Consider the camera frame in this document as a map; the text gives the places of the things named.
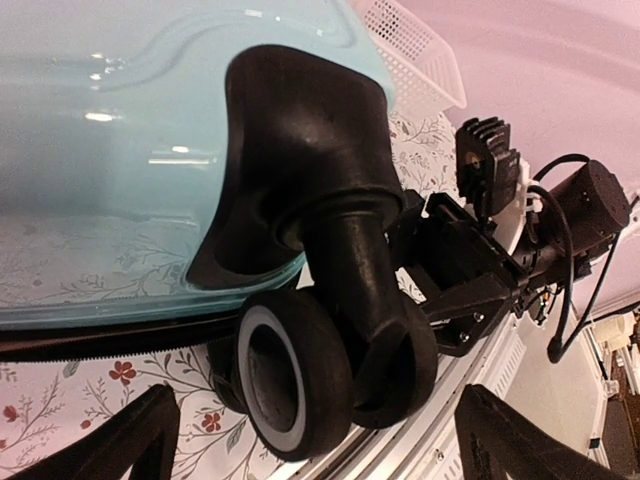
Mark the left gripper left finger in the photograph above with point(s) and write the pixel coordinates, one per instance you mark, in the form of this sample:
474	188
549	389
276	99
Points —
139	443

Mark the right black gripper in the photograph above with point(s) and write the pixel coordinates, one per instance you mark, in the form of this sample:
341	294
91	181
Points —
469	280

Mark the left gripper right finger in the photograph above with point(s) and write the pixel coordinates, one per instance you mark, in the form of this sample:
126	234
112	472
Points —
497	442

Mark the pink and teal kids suitcase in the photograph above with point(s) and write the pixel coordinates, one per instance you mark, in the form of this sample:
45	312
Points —
188	172

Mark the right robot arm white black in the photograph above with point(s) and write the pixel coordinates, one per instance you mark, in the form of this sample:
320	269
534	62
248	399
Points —
581	217

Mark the floral white tablecloth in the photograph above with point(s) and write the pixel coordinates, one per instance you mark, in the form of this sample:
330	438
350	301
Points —
48	406

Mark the white plastic mesh basket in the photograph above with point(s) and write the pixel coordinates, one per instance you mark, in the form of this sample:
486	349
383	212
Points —
422	64

